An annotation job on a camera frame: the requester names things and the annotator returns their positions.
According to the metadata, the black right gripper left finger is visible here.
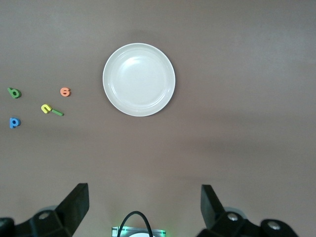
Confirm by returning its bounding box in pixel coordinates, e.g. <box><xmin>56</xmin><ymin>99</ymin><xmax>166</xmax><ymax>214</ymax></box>
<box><xmin>0</xmin><ymin>182</ymin><xmax>89</xmax><ymax>237</ymax></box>

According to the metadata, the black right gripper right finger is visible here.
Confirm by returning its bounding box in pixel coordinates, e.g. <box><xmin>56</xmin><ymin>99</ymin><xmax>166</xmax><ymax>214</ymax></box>
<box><xmin>197</xmin><ymin>184</ymin><xmax>307</xmax><ymax>237</ymax></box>

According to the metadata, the brown table cover sheet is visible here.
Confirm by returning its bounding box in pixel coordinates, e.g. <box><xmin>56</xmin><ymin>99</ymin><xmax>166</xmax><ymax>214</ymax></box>
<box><xmin>0</xmin><ymin>0</ymin><xmax>316</xmax><ymax>237</ymax></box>

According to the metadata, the beige brown plate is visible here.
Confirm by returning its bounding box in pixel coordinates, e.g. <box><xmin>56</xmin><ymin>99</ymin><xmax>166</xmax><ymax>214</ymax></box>
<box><xmin>102</xmin><ymin>42</ymin><xmax>176</xmax><ymax>118</ymax></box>

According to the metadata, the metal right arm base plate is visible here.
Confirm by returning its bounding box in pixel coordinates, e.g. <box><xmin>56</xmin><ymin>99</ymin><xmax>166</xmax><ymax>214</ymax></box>
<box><xmin>111</xmin><ymin>226</ymin><xmax>166</xmax><ymax>237</ymax></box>

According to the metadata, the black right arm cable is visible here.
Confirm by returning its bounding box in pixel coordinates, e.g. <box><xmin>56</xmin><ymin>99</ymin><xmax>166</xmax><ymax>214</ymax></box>
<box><xmin>118</xmin><ymin>210</ymin><xmax>155</xmax><ymax>237</ymax></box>

